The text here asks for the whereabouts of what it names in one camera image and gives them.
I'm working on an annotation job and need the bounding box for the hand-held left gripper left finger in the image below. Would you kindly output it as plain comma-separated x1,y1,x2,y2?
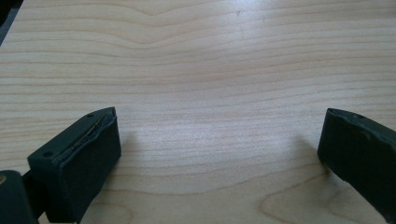
26,106,122,224

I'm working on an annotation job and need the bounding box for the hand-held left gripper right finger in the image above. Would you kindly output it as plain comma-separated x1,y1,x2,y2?
317,107,396,224

